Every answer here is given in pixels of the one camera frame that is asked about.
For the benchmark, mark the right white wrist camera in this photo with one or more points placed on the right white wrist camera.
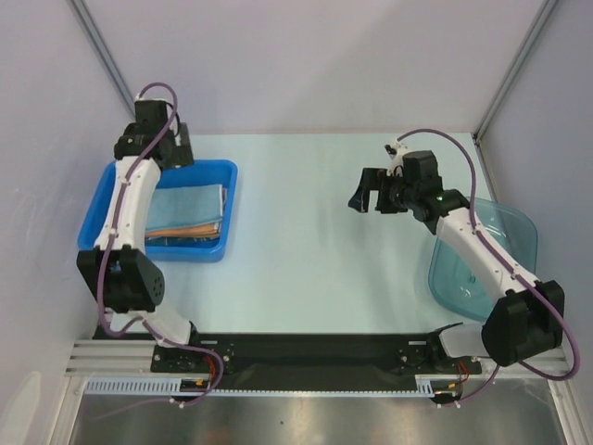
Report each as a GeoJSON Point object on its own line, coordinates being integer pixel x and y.
{"type": "Point", "coordinates": [396, 151]}

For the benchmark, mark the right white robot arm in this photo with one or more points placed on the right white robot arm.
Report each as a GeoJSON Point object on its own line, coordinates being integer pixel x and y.
{"type": "Point", "coordinates": [525, 318]}

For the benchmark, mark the orange polka dot towel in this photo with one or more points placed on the orange polka dot towel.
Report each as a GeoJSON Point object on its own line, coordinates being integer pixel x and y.
{"type": "Point", "coordinates": [198, 231]}

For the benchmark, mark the translucent teal basket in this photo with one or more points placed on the translucent teal basket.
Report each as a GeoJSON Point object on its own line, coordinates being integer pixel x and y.
{"type": "Point", "coordinates": [450, 279]}

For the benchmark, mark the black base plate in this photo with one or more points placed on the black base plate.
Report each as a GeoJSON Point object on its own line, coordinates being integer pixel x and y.
{"type": "Point", "coordinates": [333, 361]}

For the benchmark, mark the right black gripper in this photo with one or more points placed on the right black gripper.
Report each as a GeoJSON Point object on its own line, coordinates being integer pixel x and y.
{"type": "Point", "coordinates": [383, 194]}

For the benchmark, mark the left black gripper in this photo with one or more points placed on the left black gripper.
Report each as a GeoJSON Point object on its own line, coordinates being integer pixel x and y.
{"type": "Point", "coordinates": [182, 154]}

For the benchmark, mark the white slotted cable duct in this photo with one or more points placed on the white slotted cable duct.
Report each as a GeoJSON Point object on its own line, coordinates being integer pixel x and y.
{"type": "Point", "coordinates": [194, 387]}

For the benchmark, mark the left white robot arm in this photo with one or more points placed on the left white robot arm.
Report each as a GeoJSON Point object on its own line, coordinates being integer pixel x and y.
{"type": "Point", "coordinates": [127, 286]}

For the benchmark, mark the aluminium frame rail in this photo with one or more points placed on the aluminium frame rail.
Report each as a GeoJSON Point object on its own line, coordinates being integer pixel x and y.
{"type": "Point", "coordinates": [111, 357]}

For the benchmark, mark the blue plastic bin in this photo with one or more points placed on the blue plastic bin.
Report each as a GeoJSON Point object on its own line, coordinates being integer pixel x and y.
{"type": "Point", "coordinates": [203, 172]}

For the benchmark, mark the light blue Doraemon towel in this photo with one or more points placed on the light blue Doraemon towel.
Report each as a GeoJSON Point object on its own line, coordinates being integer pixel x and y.
{"type": "Point", "coordinates": [185, 207]}

